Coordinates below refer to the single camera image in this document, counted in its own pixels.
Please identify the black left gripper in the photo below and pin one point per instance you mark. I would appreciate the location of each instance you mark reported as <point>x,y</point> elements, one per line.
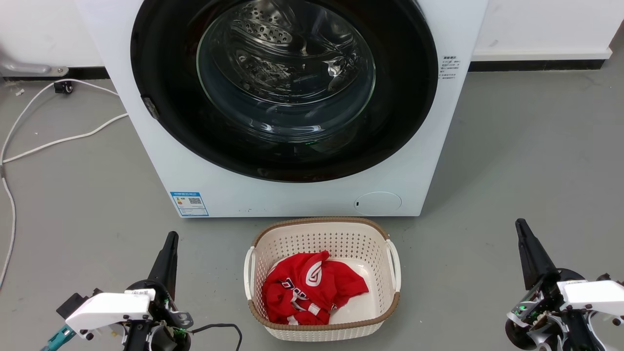
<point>165,336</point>

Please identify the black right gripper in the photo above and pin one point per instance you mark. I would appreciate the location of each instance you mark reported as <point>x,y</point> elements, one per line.
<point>541,317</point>

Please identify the white front-load washing machine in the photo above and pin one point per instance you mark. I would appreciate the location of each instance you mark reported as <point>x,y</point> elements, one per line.
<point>292,197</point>

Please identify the black round glass washer door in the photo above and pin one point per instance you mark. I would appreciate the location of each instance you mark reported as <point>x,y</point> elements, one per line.
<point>399,112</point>

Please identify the blue energy label sticker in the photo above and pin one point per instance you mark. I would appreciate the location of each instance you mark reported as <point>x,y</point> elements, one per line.
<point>189,204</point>

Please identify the small black left wrist box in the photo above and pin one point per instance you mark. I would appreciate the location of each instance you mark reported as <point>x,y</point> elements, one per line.
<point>73,303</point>

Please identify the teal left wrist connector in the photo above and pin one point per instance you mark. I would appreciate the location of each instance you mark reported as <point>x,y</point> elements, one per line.
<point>57,339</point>

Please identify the red printed shirt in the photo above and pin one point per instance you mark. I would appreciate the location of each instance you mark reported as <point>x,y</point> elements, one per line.
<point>307,287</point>

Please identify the cream plastic laundry basket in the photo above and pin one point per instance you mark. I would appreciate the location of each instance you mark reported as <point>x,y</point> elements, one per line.
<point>373,243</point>

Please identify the round white filter cover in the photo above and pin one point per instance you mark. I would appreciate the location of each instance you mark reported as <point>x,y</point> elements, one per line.
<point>378,203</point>

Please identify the steel perforated washer drum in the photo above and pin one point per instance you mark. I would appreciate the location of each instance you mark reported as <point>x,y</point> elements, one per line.
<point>273,44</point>

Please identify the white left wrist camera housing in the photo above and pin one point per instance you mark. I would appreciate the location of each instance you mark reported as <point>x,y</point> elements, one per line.
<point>109,309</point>

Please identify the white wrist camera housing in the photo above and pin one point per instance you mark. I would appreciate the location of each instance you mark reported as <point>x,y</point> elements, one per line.
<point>109,309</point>
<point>597,295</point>

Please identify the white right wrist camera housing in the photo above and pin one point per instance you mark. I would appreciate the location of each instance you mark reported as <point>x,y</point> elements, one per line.
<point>597,295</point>

